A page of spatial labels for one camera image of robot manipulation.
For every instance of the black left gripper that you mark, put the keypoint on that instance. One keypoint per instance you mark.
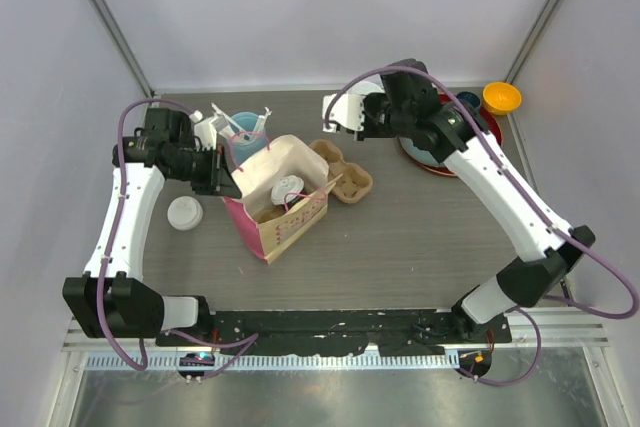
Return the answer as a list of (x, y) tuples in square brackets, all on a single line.
[(219, 181)]

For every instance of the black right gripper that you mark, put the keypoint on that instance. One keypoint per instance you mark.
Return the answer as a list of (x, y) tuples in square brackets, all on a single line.
[(368, 133)]

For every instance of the pink kraft paper bag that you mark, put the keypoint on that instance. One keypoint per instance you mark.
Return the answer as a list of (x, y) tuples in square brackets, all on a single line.
[(268, 240)]

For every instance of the black paper coffee cup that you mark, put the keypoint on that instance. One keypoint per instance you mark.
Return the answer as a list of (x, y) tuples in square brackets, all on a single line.
[(288, 200)]

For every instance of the brown cardboard cup carrier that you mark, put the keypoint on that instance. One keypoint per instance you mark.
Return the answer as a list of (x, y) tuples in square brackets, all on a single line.
[(350, 183)]

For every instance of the single white cup lid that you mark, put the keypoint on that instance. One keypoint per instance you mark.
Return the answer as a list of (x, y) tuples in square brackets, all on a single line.
[(365, 88)]

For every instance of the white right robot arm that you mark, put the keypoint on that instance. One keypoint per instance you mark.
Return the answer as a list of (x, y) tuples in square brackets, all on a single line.
[(547, 246)]

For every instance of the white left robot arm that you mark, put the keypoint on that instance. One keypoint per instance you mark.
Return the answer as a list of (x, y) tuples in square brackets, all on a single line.
[(110, 297)]

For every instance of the light blue straw cup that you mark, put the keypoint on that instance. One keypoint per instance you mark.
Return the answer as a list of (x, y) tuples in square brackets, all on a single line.
[(242, 152)]

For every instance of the dark blue ceramic plate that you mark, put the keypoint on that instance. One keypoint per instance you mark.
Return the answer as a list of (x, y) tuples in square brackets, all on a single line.
[(418, 155)]

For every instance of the dark blue ceramic mug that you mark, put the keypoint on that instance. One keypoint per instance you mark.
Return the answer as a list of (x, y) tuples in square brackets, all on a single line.
[(471, 98)]

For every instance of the red round tray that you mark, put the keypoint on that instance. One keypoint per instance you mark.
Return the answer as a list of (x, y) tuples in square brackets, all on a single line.
[(493, 127)]

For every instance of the orange bowl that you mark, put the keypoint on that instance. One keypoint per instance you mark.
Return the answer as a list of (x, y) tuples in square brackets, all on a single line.
[(501, 98)]

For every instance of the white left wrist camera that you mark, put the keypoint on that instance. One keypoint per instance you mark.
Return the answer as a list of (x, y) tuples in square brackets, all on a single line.
[(206, 129)]

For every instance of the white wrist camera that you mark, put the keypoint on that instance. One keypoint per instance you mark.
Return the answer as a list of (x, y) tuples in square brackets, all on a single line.
[(206, 129), (347, 114)]

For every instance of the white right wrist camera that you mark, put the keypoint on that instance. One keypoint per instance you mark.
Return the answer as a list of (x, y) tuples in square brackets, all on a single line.
[(347, 114)]

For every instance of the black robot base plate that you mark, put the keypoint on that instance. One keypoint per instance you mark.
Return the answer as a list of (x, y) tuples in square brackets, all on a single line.
[(338, 333)]

